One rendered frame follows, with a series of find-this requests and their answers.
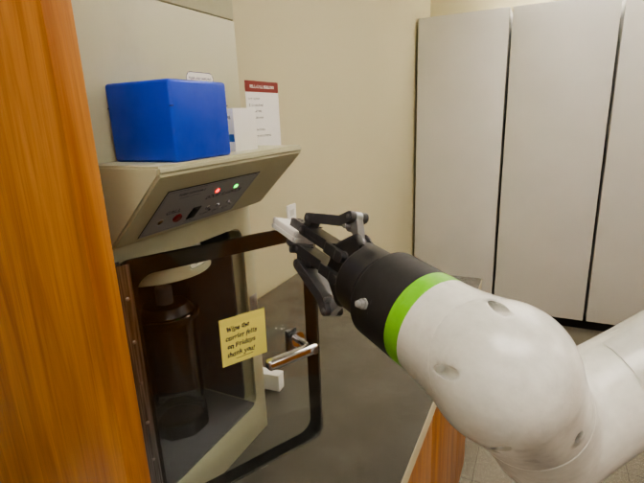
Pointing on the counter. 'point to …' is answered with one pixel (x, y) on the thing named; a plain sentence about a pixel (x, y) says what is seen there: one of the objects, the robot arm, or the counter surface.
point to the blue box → (168, 120)
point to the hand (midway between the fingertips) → (292, 230)
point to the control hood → (117, 172)
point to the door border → (139, 371)
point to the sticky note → (242, 336)
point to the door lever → (293, 353)
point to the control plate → (177, 203)
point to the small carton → (242, 128)
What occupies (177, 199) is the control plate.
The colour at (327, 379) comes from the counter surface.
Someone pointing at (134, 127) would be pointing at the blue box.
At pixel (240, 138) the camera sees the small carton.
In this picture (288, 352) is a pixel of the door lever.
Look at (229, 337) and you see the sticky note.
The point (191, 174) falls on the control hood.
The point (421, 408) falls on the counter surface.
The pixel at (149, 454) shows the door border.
